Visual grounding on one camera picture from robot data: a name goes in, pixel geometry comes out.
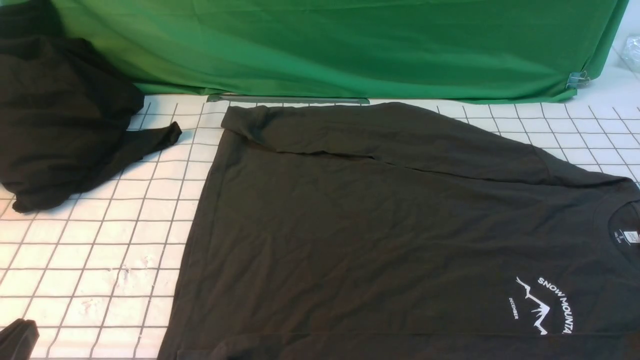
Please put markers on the gray long-sleeved shirt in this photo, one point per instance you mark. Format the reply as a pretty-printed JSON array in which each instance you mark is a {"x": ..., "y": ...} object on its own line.
[{"x": 392, "y": 232}]

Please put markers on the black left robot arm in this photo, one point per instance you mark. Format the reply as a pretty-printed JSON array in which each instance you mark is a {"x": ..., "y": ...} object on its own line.
[{"x": 18, "y": 340}]

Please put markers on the green backdrop cloth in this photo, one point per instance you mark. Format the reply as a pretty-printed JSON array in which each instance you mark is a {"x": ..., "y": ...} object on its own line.
[{"x": 478, "y": 51}]

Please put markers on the black clothes pile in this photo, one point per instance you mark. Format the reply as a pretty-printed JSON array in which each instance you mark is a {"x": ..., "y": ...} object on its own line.
[{"x": 65, "y": 112}]

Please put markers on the metal binder clip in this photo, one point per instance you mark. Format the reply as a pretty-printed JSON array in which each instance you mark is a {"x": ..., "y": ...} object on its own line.
[{"x": 578, "y": 80}]

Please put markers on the clear plastic bag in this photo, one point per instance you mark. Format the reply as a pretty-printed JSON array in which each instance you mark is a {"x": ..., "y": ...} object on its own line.
[{"x": 630, "y": 52}]

